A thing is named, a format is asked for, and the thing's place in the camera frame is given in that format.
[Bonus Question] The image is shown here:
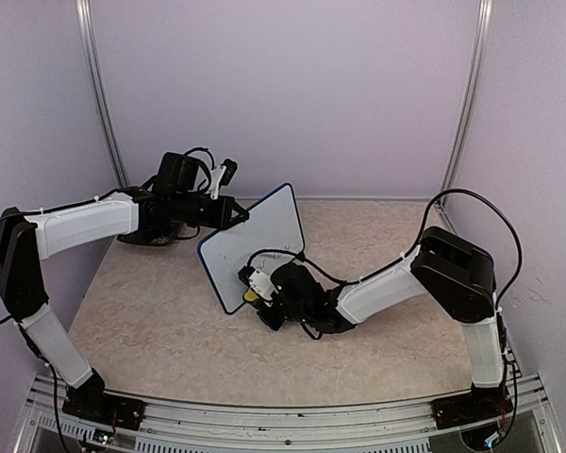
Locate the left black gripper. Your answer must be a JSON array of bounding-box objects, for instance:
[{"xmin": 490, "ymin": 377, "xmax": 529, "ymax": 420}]
[{"xmin": 174, "ymin": 192, "xmax": 251, "ymax": 230}]

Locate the blue framed whiteboard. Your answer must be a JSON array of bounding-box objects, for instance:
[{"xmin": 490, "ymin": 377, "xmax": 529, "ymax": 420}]
[{"xmin": 197, "ymin": 182, "xmax": 306, "ymax": 315}]

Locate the yellow whiteboard eraser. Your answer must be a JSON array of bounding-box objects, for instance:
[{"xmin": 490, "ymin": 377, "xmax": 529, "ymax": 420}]
[{"xmin": 243, "ymin": 289, "xmax": 260, "ymax": 304}]

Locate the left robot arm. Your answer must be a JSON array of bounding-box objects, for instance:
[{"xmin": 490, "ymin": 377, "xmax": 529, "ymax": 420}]
[{"xmin": 0, "ymin": 148, "xmax": 249, "ymax": 421}]

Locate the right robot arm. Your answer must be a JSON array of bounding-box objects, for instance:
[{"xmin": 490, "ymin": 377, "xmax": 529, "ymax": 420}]
[{"xmin": 243, "ymin": 226, "xmax": 513, "ymax": 419}]

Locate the black patterned square plate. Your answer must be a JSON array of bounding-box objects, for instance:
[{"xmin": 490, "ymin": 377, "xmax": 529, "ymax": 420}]
[{"xmin": 116, "ymin": 227, "xmax": 187, "ymax": 247}]

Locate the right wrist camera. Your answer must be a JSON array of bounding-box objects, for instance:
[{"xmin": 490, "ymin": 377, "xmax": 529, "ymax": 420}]
[{"xmin": 238, "ymin": 265, "xmax": 276, "ymax": 301}]

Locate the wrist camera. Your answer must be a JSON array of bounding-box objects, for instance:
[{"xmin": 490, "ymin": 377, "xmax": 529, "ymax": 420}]
[
  {"xmin": 208, "ymin": 159, "xmax": 238, "ymax": 200},
  {"xmin": 238, "ymin": 265, "xmax": 276, "ymax": 301}
]

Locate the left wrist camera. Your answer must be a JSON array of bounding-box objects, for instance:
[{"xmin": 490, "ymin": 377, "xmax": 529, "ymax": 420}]
[{"xmin": 208, "ymin": 159, "xmax": 238, "ymax": 200}]

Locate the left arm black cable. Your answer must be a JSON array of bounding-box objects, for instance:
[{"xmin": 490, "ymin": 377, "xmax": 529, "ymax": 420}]
[{"xmin": 0, "ymin": 146, "xmax": 218, "ymax": 327}]

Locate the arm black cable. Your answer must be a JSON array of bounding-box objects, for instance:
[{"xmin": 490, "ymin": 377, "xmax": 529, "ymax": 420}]
[
  {"xmin": 0, "ymin": 146, "xmax": 218, "ymax": 327},
  {"xmin": 245, "ymin": 188, "xmax": 524, "ymax": 341}
]

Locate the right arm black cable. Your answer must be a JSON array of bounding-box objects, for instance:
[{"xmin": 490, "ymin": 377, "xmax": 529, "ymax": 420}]
[{"xmin": 245, "ymin": 188, "xmax": 524, "ymax": 341}]

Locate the front aluminium rail base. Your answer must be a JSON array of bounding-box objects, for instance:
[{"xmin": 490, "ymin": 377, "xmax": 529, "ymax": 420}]
[{"xmin": 16, "ymin": 372, "xmax": 565, "ymax": 453}]

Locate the right aluminium frame post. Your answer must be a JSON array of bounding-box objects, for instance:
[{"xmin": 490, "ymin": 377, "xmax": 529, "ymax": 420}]
[{"xmin": 436, "ymin": 0, "xmax": 494, "ymax": 209}]

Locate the aluminium frame post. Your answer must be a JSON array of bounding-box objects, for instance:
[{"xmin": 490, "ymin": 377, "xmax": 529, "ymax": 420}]
[
  {"xmin": 75, "ymin": 0, "xmax": 129, "ymax": 187},
  {"xmin": 436, "ymin": 0, "xmax": 494, "ymax": 209}
]

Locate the left aluminium frame post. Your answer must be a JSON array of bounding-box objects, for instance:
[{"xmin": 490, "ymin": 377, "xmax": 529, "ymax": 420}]
[{"xmin": 75, "ymin": 0, "xmax": 129, "ymax": 187}]

